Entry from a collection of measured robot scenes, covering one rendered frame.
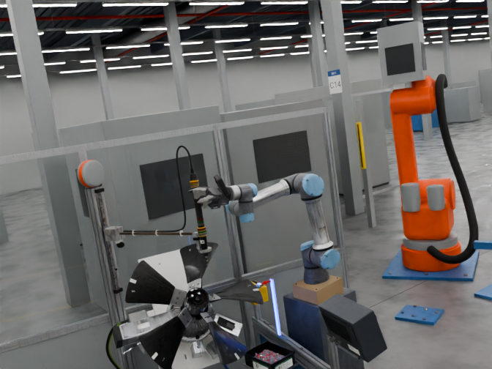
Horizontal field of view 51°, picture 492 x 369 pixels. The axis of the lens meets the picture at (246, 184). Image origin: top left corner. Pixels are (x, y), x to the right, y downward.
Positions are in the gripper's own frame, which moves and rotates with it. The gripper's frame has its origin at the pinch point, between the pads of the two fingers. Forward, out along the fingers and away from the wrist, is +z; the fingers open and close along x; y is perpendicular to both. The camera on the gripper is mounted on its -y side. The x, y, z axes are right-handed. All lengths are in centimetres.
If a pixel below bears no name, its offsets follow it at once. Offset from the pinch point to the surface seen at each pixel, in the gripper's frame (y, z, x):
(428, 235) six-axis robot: 156, -367, 75
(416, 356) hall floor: 159, -209, -40
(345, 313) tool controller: 12, -30, -81
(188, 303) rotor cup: 53, 3, -17
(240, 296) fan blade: 52, -25, -22
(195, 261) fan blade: 47.5, -12.2, 6.2
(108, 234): 54, 19, 50
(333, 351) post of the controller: 43, -39, -76
